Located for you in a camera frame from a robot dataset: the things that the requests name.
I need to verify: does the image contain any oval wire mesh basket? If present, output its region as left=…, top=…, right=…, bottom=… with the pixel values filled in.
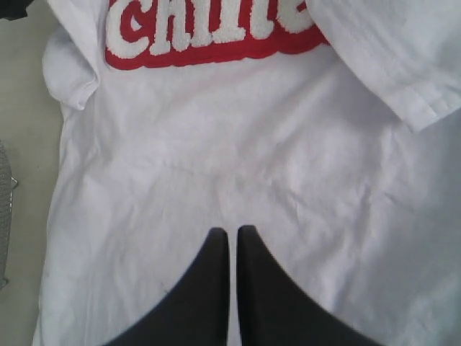
left=0, top=143, right=18, bottom=290

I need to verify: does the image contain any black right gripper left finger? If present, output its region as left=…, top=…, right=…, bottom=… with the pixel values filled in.
left=108, top=228, right=229, bottom=345

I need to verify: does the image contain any white t-shirt red logo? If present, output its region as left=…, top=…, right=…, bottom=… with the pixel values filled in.
left=33, top=1, right=460, bottom=345

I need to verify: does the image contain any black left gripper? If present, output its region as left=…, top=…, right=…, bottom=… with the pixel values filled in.
left=0, top=0, right=32, bottom=20

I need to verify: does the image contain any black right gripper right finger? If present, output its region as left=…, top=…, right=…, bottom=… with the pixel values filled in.
left=237, top=226, right=377, bottom=346

